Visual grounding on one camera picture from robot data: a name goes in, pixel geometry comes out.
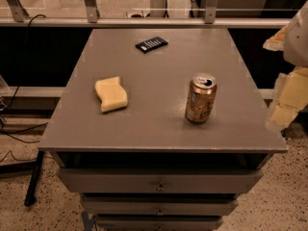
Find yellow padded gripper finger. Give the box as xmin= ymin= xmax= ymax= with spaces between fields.
xmin=265 ymin=66 xmax=308 ymax=132

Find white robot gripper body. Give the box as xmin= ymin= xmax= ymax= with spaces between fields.
xmin=283 ymin=1 xmax=308 ymax=66

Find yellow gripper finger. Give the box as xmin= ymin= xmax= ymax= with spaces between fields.
xmin=263 ymin=26 xmax=287 ymax=51

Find orange soda can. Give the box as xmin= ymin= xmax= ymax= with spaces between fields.
xmin=185 ymin=73 xmax=218 ymax=123

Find black snack packet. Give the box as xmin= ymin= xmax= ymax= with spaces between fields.
xmin=136 ymin=37 xmax=168 ymax=54

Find bottom grey drawer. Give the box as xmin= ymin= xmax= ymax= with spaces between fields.
xmin=95 ymin=215 xmax=223 ymax=231

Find grey drawer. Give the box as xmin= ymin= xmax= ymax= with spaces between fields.
xmin=95 ymin=215 xmax=223 ymax=231
xmin=58 ymin=168 xmax=263 ymax=193
xmin=81 ymin=195 xmax=238 ymax=217

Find yellow sponge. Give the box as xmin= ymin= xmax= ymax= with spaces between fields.
xmin=94 ymin=77 xmax=128 ymax=113

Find middle grey drawer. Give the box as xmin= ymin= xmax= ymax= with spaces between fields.
xmin=81 ymin=195 xmax=238 ymax=217

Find grey drawer cabinet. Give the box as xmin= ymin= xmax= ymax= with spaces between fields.
xmin=38 ymin=28 xmax=289 ymax=231

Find top grey drawer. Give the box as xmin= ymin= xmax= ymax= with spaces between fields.
xmin=58 ymin=168 xmax=263 ymax=193

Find black stand leg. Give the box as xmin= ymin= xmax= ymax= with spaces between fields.
xmin=24 ymin=151 xmax=44 ymax=207

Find metal railing frame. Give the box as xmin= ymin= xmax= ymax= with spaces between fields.
xmin=0 ymin=0 xmax=292 ymax=29

